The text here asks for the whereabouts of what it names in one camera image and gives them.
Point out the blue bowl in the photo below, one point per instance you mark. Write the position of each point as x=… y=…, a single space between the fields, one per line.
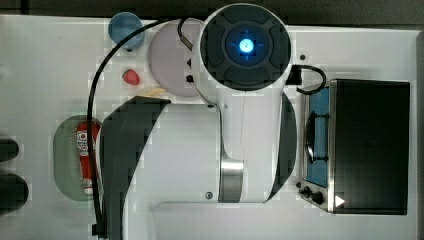
x=123 y=24

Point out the lilac round plate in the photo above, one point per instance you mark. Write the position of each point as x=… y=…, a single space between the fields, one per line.
x=168 y=60

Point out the red toy strawberry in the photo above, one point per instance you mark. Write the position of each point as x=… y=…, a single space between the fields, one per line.
x=131 y=77

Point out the yellow toy banana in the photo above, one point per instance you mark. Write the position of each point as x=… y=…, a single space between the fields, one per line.
x=155 y=92

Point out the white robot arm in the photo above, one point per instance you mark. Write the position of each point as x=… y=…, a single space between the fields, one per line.
x=238 y=146

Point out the black toaster oven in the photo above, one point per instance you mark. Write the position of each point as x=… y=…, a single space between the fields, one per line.
x=356 y=147

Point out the red ketchup bottle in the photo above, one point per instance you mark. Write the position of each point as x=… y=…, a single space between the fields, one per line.
x=82 y=146

